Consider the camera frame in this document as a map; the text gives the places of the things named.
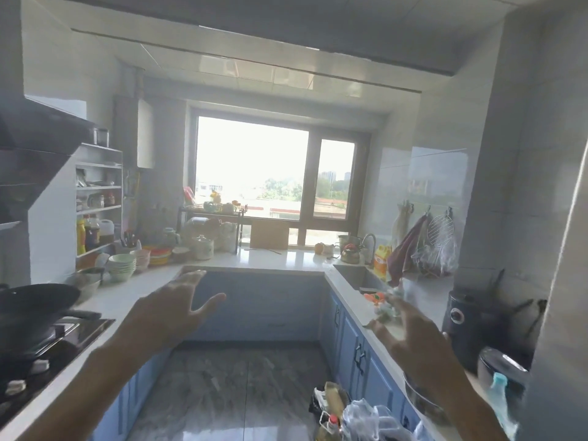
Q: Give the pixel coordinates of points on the person's left hand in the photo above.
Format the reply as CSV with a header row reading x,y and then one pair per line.
x,y
165,316

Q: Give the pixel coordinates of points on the person's right hand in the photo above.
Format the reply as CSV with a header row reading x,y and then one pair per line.
x,y
420,344

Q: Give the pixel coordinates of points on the person's right fingers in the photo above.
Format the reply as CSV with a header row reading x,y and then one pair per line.
x,y
396,319

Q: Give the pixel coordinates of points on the person's left thumb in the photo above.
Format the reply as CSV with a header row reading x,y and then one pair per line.
x,y
209,305

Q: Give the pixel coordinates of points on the person's left forearm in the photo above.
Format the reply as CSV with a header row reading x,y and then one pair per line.
x,y
87,390

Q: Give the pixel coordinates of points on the person's right forearm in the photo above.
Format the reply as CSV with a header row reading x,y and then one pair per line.
x,y
459,408

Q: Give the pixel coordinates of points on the orange carrots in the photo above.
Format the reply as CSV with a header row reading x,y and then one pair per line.
x,y
374,297

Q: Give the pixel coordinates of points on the blue base cabinets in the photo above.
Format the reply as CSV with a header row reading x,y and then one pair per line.
x,y
257,307

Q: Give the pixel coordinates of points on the steel kitchen sink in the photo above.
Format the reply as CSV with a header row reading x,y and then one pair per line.
x,y
358,277

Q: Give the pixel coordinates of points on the white lidded ceramic pot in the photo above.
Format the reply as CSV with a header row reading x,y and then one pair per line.
x,y
203,248

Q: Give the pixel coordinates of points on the yellow detergent bottle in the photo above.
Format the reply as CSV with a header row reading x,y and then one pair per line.
x,y
382,262

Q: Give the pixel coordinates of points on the dark red cloth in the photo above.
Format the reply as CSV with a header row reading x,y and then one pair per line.
x,y
404,257

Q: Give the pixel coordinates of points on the stack of orange plates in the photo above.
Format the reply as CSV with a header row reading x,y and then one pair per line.
x,y
160,257

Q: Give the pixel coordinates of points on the pale green kettle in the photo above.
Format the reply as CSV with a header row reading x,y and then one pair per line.
x,y
170,237

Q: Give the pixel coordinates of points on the chrome faucet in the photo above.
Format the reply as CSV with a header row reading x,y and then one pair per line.
x,y
369,245

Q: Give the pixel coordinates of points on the steel teapot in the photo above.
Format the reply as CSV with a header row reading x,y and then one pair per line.
x,y
350,254

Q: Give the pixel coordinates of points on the stack of white bowls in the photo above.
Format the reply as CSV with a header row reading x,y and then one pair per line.
x,y
141,259

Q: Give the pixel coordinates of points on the black counter rack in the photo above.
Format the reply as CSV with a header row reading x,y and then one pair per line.
x,y
183,225

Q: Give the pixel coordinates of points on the steel basin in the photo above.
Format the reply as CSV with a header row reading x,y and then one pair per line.
x,y
420,401

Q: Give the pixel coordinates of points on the wooden cutting board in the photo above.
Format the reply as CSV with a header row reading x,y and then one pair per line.
x,y
269,235

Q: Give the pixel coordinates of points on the white hanging towel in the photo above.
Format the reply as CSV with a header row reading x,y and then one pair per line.
x,y
400,225

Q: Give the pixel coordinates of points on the stack of pale green bowls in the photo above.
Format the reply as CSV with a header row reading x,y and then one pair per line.
x,y
121,267

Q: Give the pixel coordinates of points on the crumpled clear plastic bag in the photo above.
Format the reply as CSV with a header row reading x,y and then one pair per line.
x,y
367,422

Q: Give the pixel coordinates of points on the black trash bin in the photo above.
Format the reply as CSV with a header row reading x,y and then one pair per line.
x,y
321,401

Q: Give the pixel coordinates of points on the black lidded cooking pot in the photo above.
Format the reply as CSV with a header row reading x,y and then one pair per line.
x,y
503,367

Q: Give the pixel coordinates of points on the steel mixing bowl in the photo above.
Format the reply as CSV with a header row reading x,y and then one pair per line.
x,y
85,283

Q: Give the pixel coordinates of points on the clear oil jug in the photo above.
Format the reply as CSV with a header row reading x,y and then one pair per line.
x,y
106,230

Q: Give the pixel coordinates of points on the clear bottle with blue cap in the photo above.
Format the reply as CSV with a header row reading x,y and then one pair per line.
x,y
500,399

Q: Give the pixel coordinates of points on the dark soy sauce bottle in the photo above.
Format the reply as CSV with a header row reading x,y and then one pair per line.
x,y
92,234

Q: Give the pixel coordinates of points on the dark framed window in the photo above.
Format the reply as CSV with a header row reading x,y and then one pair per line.
x,y
275,183

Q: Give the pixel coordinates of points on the yellow sauce bottle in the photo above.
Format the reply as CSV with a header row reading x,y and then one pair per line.
x,y
81,236

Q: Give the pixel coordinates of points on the white metal shelf rack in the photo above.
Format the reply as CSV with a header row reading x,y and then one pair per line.
x,y
99,202

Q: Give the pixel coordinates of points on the black glass gas stove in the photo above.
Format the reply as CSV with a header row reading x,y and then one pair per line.
x,y
59,353

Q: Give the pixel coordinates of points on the black wok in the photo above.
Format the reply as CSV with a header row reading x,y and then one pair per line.
x,y
32,310

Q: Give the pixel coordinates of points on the white stove knob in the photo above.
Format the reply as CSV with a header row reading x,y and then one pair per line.
x,y
40,365
14,387

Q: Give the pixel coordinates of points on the white water heater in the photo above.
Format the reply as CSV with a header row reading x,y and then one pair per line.
x,y
145,133

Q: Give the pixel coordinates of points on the steel container on hood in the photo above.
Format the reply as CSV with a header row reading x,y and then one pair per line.
x,y
101,136

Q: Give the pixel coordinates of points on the black range hood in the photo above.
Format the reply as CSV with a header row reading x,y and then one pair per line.
x,y
32,151

